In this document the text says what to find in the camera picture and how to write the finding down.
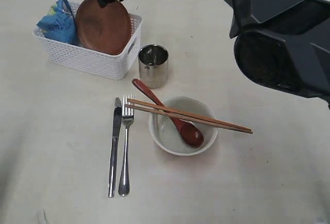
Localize brown round wooden plate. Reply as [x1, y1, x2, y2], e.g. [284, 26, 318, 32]
[75, 0, 131, 55]

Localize stainless steel cup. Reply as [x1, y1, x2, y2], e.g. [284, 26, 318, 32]
[138, 44, 169, 89]

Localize wooden chopstick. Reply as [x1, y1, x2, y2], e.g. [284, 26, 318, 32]
[128, 99, 252, 131]
[125, 104, 253, 134]

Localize silver table knife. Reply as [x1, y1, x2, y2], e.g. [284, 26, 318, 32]
[108, 97, 122, 198]

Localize silver fork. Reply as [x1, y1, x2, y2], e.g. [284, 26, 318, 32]
[118, 95, 134, 196]

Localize clear glass bowl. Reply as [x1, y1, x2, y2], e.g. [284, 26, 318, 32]
[148, 96, 218, 156]

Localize reddish brown wooden spoon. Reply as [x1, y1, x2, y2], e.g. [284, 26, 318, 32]
[132, 78, 204, 147]

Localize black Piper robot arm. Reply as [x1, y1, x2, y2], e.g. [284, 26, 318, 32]
[224, 0, 329, 101]

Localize blue snack packet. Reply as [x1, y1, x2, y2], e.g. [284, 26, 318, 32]
[37, 0, 77, 44]

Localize white perforated plastic basket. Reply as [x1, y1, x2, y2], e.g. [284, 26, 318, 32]
[32, 13, 143, 80]

